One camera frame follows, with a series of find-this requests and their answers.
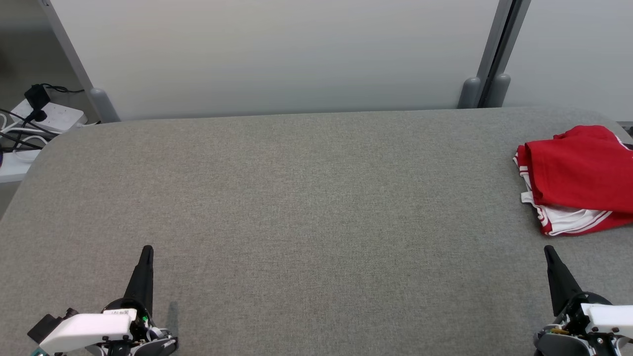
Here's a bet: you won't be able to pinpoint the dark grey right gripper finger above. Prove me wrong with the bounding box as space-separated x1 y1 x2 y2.
544 245 584 317

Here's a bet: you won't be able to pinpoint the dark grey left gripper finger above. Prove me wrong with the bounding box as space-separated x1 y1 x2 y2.
123 245 155 317

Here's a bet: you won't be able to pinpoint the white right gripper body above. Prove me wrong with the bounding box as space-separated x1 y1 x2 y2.
533 292 633 356

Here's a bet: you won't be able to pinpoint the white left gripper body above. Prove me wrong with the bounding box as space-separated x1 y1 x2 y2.
39 298 179 356

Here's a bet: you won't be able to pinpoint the red jersey white sleeves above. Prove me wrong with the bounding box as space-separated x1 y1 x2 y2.
513 136 633 237

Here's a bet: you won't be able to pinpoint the red shorts white trim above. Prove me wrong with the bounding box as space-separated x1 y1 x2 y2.
553 125 625 145

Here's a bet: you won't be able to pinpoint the plain white power strip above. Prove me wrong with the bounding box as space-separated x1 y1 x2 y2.
0 150 43 183

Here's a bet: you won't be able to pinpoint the black power adapter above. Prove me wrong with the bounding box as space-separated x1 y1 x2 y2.
25 85 50 110

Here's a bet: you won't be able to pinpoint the white power cable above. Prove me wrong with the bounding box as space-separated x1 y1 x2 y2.
0 114 50 164

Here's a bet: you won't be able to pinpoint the white power strip with cables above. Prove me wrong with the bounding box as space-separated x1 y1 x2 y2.
0 109 60 151

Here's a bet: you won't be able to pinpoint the grey partition post with foot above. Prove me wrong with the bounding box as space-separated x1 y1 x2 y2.
39 0 121 123
457 0 515 109
485 0 532 108

